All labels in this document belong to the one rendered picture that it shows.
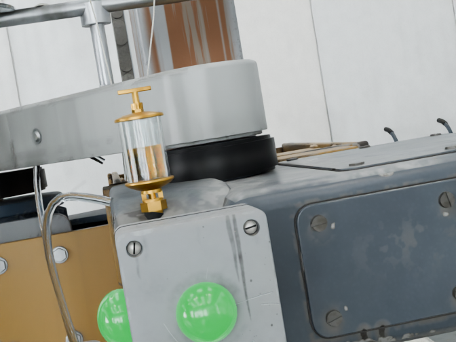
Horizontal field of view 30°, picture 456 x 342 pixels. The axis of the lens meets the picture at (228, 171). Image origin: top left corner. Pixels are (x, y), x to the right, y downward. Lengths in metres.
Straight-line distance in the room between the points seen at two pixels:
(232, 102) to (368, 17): 5.40
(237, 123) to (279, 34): 5.22
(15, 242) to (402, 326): 0.45
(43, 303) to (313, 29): 5.10
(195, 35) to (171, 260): 0.58
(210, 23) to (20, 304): 0.37
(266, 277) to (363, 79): 5.50
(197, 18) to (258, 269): 0.58
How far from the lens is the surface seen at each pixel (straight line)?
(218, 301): 0.41
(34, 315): 0.85
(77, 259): 0.84
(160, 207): 0.49
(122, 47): 1.02
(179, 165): 0.58
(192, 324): 0.41
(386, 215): 0.49
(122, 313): 0.43
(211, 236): 0.42
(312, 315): 0.48
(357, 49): 5.92
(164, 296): 0.42
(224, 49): 0.97
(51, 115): 0.69
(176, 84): 0.58
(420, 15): 6.09
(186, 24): 0.97
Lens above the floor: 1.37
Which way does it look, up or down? 3 degrees down
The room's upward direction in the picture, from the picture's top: 9 degrees counter-clockwise
